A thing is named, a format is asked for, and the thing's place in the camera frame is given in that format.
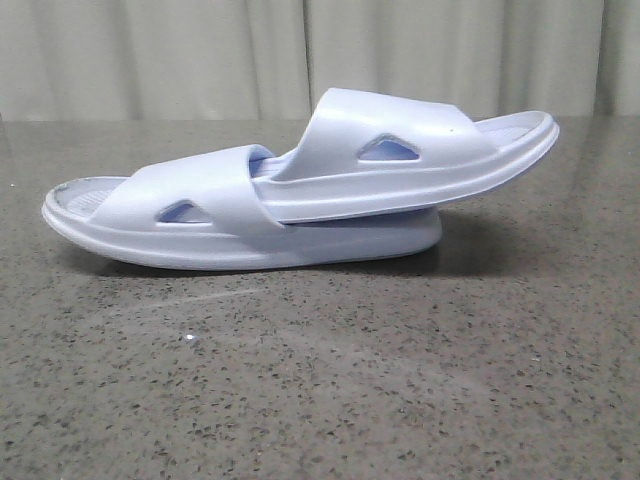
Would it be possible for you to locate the pale green curtain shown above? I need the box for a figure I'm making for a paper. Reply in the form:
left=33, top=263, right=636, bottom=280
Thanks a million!
left=1, top=1, right=639, bottom=121

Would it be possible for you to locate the light blue slipper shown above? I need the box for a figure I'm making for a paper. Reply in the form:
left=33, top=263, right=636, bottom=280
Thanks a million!
left=42, top=145, right=442, bottom=270
left=250, top=88, right=559, bottom=223

